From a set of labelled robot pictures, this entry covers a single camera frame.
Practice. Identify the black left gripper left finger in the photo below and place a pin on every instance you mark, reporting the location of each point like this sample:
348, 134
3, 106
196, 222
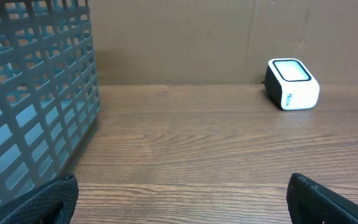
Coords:
52, 202

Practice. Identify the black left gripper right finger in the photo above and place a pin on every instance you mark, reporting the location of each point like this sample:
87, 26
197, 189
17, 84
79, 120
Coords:
310, 202

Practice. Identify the grey plastic shopping basket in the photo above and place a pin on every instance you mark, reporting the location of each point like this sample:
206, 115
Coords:
49, 93

